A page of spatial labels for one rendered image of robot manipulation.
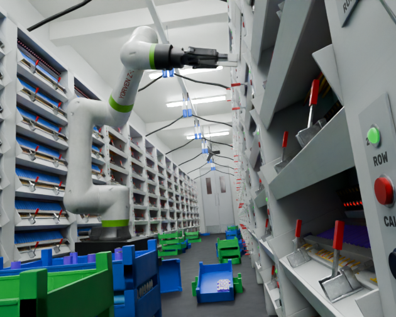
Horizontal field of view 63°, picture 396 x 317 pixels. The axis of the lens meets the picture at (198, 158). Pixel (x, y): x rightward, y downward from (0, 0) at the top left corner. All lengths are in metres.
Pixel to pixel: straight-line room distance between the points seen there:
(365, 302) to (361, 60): 0.16
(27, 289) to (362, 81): 0.35
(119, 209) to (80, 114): 0.46
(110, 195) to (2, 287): 0.94
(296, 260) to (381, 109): 0.52
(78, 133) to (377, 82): 1.40
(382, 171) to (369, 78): 0.06
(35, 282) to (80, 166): 1.16
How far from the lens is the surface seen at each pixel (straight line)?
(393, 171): 0.21
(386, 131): 0.21
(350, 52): 0.26
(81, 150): 1.53
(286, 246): 0.87
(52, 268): 0.73
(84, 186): 1.51
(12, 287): 0.64
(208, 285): 2.05
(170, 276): 2.33
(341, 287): 0.45
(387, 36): 0.21
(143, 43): 1.25
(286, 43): 0.52
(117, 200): 1.53
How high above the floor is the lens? 0.43
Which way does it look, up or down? 11 degrees up
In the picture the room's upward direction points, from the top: 5 degrees counter-clockwise
